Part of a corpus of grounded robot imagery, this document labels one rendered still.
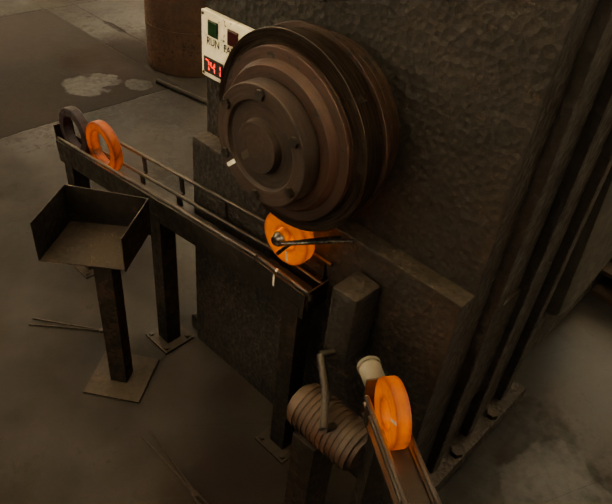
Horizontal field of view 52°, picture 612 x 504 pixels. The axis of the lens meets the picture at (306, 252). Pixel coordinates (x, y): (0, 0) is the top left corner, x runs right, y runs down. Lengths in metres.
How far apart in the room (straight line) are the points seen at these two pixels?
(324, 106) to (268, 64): 0.16
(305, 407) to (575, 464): 1.12
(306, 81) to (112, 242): 0.89
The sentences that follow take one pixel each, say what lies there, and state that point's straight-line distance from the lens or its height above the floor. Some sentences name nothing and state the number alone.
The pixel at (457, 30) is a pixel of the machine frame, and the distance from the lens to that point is 1.28.
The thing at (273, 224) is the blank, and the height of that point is 0.83.
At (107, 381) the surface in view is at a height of 0.01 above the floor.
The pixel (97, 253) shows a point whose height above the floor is 0.60.
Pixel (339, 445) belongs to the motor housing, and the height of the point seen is 0.51.
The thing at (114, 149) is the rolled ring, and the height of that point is 0.69.
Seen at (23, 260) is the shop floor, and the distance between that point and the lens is 2.92.
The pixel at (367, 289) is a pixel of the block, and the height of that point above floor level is 0.80.
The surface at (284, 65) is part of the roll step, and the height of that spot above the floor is 1.29.
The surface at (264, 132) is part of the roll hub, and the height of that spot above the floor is 1.16.
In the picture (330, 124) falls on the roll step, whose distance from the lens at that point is 1.29.
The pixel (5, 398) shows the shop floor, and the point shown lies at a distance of 2.40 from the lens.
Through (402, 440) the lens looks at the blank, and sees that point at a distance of 1.35.
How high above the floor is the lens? 1.80
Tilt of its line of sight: 39 degrees down
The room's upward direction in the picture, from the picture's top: 7 degrees clockwise
